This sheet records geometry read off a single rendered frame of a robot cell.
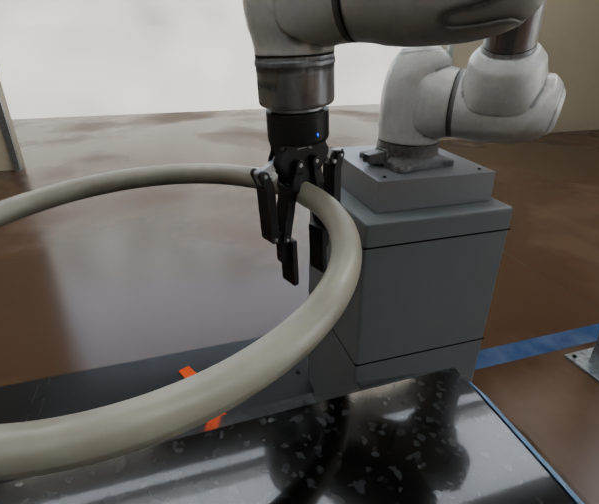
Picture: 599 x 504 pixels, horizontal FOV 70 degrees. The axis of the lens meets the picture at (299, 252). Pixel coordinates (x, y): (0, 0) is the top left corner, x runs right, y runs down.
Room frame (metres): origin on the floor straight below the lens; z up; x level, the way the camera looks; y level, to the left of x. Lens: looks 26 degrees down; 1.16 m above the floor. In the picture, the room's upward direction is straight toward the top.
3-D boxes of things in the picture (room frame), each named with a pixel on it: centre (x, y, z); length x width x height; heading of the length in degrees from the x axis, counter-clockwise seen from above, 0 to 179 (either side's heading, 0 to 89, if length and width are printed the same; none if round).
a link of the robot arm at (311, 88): (0.53, 0.00, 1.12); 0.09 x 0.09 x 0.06
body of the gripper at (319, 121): (0.53, 0.00, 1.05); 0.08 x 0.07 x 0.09; 127
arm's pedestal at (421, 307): (1.11, -0.28, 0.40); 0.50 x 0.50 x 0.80; 17
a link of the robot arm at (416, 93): (1.10, -0.29, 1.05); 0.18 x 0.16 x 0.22; 60
